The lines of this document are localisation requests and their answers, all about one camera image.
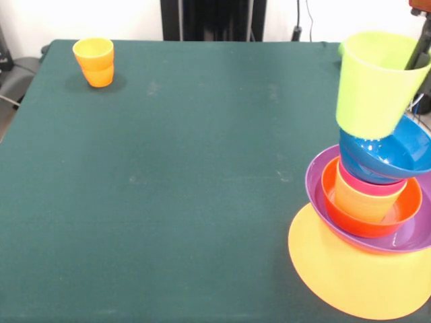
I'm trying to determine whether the purple bowl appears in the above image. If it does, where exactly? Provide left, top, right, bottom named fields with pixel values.
left=304, top=144, right=431, bottom=254

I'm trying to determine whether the blue bowl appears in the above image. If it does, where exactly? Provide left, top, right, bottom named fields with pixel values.
left=338, top=114, right=431, bottom=185

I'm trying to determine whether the black office chair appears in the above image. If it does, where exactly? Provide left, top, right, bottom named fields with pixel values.
left=0, top=26, right=42, bottom=108
left=413, top=65, right=431, bottom=114

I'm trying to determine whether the small orange-red bowl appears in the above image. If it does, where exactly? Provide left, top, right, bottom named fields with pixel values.
left=321, top=156, right=424, bottom=239

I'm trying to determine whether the dark green tablecloth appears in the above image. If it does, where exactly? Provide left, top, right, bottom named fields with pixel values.
left=0, top=39, right=431, bottom=323

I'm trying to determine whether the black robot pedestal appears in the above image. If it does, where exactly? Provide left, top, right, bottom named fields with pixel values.
left=160, top=0, right=267, bottom=42

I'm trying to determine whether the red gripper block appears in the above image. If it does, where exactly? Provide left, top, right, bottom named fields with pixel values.
left=403, top=0, right=431, bottom=71

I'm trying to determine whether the orange cup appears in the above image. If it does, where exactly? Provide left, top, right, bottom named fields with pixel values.
left=72, top=37, right=114, bottom=71
left=82, top=63, right=114, bottom=89

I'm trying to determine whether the tangle of floor cables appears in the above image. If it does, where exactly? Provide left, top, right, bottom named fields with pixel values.
left=405, top=93, right=431, bottom=131

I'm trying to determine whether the yellow cup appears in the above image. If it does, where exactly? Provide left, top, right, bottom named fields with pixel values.
left=334, top=170, right=409, bottom=225

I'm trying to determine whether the light green cup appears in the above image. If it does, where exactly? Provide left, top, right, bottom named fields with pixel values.
left=335, top=30, right=431, bottom=139

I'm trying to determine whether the large orange bowl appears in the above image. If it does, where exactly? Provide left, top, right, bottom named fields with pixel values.
left=288, top=201, right=431, bottom=320

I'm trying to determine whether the black cable with plug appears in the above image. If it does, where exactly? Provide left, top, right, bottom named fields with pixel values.
left=291, top=0, right=303, bottom=43

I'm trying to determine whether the red cup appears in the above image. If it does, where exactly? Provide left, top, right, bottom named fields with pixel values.
left=337, top=160, right=409, bottom=198

